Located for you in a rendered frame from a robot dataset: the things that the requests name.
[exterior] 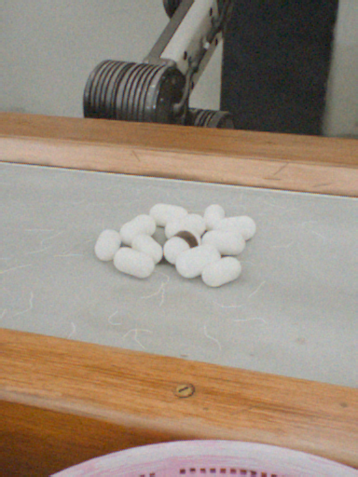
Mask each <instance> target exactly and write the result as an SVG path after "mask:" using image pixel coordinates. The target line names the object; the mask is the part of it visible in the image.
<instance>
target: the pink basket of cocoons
mask: <svg viewBox="0 0 358 477"><path fill-rule="evenodd" d="M189 469H195V471H189ZM200 469H206V470H200ZM210 469H216V470H210ZM220 469H226V471H220ZM230 469H233V470H237V471H230ZM180 470H186V471H183V472H180ZM241 470H246V472H241ZM251 471H257V474H253V473H250V472H251ZM154 472H155V475H152V476H149V473H154ZM261 472H265V473H266V474H267V475H261ZM271 474H276V475H278V477H282V476H284V477H358V470H355V469H352V468H349V467H347V466H344V465H341V463H338V462H336V461H332V460H330V459H327V458H323V457H317V456H314V455H310V454H307V453H303V452H299V451H294V450H290V449H286V448H281V447H276V446H269V445H265V444H264V443H249V442H241V441H223V440H195V441H180V442H169V443H154V445H148V446H144V447H139V448H132V449H129V450H125V451H121V452H116V453H113V454H109V455H106V456H103V457H96V458H94V459H91V460H88V461H86V462H83V463H80V465H78V466H74V467H72V468H70V469H67V470H64V471H61V472H59V473H56V474H54V475H51V476H49V477H140V475H145V477H271Z"/></svg>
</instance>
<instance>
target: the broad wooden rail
mask: <svg viewBox="0 0 358 477"><path fill-rule="evenodd" d="M0 162H6V163H16V164H26V165H36V166H46V168H55V169H65V170H83V171H93V172H103V173H113V174H123V175H132V176H143V177H152V178H162V179H171V180H181V181H190V182H201V183H210V184H229V185H239V186H240V187H249V188H259V189H267V190H278V191H287V192H297V193H307V194H317V195H327V196H337V197H346V198H358V140H355V139H342V138H330V137H318V136H305V135H293V134H280V133H268V132H256V131H243V130H231V129H207V127H194V126H182V125H170V124H158V123H144V122H127V121H119V120H108V119H95V118H83V117H70V116H47V115H34V114H22V113H10V112H0Z"/></svg>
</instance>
